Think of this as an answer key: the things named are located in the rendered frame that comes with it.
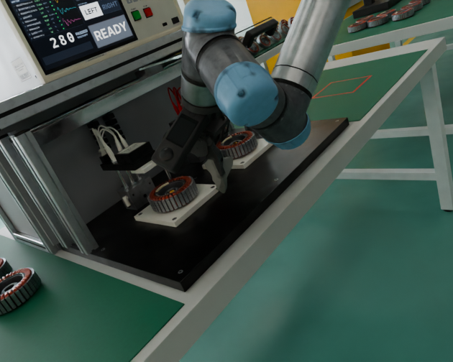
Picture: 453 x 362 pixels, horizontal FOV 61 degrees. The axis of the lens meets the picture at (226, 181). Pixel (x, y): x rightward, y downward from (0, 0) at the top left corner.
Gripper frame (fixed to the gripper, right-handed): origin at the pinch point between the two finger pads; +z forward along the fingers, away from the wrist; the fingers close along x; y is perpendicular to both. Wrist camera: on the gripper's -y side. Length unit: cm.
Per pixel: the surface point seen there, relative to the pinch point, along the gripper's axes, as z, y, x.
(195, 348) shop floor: 101, 1, -8
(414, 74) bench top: 5, 81, -32
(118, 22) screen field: -12.0, 21.7, 35.2
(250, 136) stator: 6.8, 25.9, -1.7
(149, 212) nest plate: 12.7, -4.5, 7.3
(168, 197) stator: 6.0, -2.8, 3.4
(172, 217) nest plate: 7.3, -5.8, 0.3
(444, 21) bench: 15, 154, -36
